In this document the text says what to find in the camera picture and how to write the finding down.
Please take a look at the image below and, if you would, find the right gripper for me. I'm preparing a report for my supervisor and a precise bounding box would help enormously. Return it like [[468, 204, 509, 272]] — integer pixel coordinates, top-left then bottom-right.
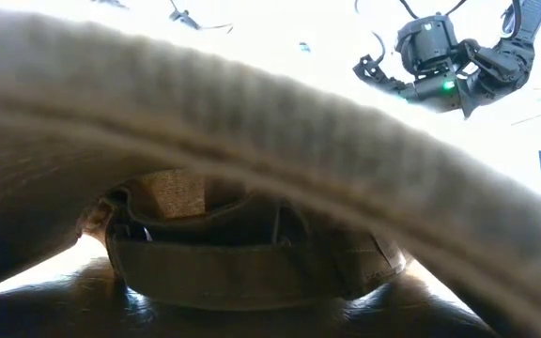
[[392, 80, 417, 100]]

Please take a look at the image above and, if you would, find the beige cap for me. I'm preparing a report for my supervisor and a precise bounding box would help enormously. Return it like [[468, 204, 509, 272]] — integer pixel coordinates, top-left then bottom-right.
[[0, 4, 541, 338]]

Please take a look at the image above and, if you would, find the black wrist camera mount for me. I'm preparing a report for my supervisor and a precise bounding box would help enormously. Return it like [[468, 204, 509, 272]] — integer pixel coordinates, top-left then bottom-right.
[[352, 54, 408, 93]]

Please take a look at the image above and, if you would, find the black camera cable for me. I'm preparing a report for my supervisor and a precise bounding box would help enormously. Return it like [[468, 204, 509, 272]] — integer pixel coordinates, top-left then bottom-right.
[[353, 0, 388, 65]]

